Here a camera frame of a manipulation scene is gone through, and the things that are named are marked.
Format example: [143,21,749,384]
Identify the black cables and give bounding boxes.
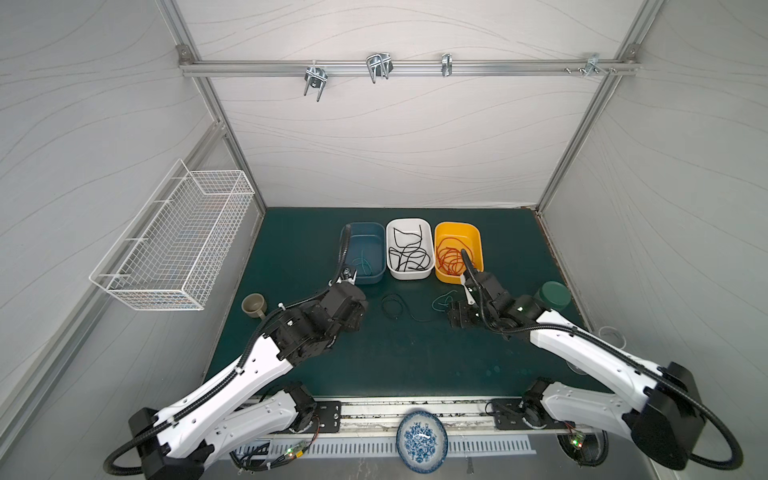
[380,292,445,325]

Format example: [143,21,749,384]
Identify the red cable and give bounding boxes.
[436,235,475,278]

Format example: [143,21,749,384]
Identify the black cable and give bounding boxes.
[388,224,433,274]

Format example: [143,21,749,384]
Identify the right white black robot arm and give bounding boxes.
[452,250,744,471]

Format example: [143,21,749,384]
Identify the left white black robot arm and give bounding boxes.
[103,225,368,479]

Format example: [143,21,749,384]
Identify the blue plastic bin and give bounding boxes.
[331,222,386,286]

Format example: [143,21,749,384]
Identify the yellow plastic bin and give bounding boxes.
[434,222,484,284]

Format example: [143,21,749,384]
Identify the white plastic bin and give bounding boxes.
[385,218,435,281]

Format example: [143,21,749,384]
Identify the beige mug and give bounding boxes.
[241,293,267,320]

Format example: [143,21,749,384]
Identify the green round lid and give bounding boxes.
[537,281,572,311]

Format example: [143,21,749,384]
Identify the blue white patterned plate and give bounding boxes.
[395,410,448,474]

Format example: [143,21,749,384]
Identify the white vent strip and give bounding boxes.
[227,434,537,462]

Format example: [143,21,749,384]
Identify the left metal U-bolt clamp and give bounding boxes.
[303,65,328,102]

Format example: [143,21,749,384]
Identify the metal u-bolt clamp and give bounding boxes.
[303,65,328,102]
[365,52,393,84]

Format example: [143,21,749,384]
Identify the middle metal U-bolt clamp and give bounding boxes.
[365,52,393,84]

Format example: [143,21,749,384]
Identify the small metal hook clamp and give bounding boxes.
[441,53,453,77]

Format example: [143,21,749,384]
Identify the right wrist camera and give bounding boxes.
[461,274,476,306]

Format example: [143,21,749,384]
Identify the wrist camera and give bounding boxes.
[461,274,476,306]
[337,266,357,285]

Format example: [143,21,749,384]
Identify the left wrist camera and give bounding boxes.
[337,266,357,285]

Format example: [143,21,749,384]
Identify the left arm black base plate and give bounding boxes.
[290,401,341,434]

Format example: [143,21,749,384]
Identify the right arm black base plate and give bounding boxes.
[484,397,546,430]

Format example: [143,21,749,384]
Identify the aluminium front rail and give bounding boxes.
[172,394,661,438]

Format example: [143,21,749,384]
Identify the white wire wall basket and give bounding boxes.
[89,159,254,311]

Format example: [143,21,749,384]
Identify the metal crossbar rail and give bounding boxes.
[180,57,641,78]

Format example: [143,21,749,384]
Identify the right metal bolt bracket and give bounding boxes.
[564,54,618,78]

